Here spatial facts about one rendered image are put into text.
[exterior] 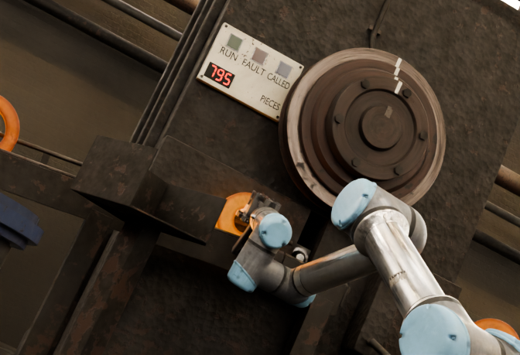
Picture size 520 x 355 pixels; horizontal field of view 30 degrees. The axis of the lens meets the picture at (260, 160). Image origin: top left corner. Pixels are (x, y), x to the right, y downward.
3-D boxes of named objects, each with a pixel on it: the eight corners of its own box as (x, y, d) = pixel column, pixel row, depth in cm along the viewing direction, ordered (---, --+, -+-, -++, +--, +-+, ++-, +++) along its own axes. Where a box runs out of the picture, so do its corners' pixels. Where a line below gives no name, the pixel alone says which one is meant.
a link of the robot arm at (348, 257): (452, 220, 208) (299, 278, 242) (417, 197, 203) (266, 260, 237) (449, 267, 202) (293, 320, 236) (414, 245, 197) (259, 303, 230)
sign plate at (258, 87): (195, 79, 268) (222, 23, 272) (276, 122, 274) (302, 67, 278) (197, 77, 266) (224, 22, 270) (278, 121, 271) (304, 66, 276)
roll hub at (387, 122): (309, 151, 255) (350, 60, 262) (398, 199, 261) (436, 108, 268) (316, 149, 250) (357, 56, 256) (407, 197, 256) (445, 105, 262)
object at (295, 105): (251, 172, 260) (320, 22, 272) (398, 247, 270) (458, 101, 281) (258, 168, 254) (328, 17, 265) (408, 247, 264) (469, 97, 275)
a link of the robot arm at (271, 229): (252, 242, 221) (271, 209, 221) (244, 233, 232) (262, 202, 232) (281, 258, 223) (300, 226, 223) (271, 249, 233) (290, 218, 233)
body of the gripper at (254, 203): (278, 202, 249) (287, 209, 238) (262, 231, 249) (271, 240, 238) (251, 189, 248) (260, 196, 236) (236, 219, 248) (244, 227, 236)
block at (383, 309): (336, 347, 265) (370, 267, 271) (361, 360, 267) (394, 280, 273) (351, 350, 255) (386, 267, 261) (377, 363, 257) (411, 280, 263)
